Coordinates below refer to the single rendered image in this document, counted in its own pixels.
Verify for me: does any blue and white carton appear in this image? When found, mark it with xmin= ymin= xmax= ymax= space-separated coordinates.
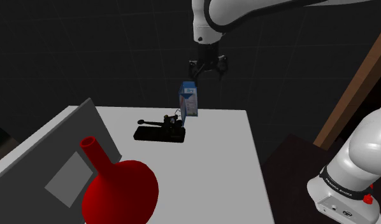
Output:
xmin=178 ymin=81 xmax=199 ymax=127

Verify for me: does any black lever tool on base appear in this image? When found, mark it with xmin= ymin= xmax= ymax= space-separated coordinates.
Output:
xmin=133 ymin=113 xmax=187 ymax=144

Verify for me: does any dark robot stand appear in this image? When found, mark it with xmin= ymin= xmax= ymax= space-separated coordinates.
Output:
xmin=260 ymin=133 xmax=345 ymax=224

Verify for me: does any grey box appliance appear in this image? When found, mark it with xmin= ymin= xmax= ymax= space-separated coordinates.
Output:
xmin=0 ymin=97 xmax=122 ymax=224

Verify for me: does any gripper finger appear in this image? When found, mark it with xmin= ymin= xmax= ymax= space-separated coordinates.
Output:
xmin=188 ymin=59 xmax=206 ymax=81
xmin=214 ymin=54 xmax=228 ymax=80

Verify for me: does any red round vase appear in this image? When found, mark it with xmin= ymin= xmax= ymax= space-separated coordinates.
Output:
xmin=79 ymin=136 xmax=160 ymax=224

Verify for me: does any brown wooden board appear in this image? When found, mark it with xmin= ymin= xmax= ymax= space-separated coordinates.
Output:
xmin=312 ymin=28 xmax=381 ymax=151

